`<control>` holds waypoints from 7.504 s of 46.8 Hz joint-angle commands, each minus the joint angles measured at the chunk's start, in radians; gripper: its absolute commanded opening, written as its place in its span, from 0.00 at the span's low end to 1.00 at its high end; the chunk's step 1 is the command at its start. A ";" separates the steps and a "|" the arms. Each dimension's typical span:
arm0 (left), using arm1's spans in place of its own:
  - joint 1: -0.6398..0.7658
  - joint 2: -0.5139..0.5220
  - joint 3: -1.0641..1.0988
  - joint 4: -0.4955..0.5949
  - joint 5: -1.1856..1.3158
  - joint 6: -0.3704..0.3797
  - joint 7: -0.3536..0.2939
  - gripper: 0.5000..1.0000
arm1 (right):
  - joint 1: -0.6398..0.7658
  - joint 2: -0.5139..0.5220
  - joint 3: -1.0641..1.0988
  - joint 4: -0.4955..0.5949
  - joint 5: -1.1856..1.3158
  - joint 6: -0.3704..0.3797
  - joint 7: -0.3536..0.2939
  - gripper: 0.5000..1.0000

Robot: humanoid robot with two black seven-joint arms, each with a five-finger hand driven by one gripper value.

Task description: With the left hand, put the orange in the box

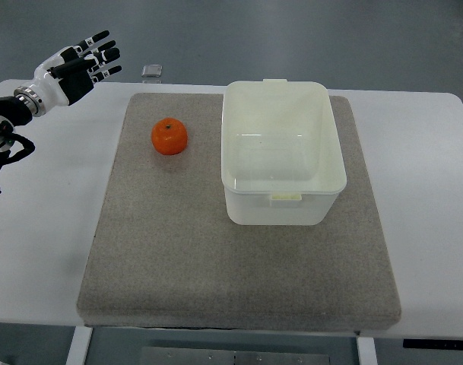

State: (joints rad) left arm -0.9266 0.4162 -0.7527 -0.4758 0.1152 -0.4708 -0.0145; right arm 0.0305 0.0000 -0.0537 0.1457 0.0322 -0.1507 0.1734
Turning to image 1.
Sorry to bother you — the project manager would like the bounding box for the white table leg left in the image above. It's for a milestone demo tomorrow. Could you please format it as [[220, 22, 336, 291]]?
[[65, 326, 93, 365]]

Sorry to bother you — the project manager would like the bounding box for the grey felt mat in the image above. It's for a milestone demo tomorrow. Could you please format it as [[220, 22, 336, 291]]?
[[77, 93, 401, 332]]

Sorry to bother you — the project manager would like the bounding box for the orange fruit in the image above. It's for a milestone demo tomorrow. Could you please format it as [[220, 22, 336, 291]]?
[[151, 118, 188, 155]]

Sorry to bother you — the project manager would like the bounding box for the white table leg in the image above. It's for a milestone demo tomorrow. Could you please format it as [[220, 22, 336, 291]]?
[[357, 336, 378, 365], [65, 326, 93, 365]]

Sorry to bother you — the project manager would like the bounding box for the white plastic box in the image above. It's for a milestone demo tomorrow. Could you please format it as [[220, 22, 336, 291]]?
[[220, 80, 347, 225]]

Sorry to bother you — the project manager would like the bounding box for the black control panel strip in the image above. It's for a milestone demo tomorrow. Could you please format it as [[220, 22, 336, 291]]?
[[402, 338, 463, 351]]

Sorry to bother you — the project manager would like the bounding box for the white table leg right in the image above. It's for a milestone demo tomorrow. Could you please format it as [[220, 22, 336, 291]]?
[[357, 336, 378, 365]]

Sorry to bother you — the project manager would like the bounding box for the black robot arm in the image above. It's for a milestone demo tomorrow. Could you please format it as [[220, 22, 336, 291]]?
[[0, 94, 36, 194]]

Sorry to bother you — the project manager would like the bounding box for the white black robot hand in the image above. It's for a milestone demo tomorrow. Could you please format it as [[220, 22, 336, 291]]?
[[14, 30, 122, 116]]

